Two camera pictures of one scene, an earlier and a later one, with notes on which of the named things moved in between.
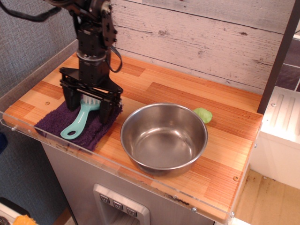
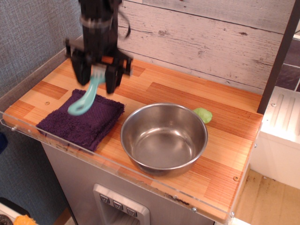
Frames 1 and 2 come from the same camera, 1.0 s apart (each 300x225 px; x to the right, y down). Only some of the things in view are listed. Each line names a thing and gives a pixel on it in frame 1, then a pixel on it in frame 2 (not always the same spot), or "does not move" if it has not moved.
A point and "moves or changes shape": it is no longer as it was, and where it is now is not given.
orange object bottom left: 24,220 does not move
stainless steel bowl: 163,139 does not move
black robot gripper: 92,78 -> 100,44
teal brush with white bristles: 87,103 moves or changes shape
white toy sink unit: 276,152 does not move
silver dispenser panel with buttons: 115,208 does not move
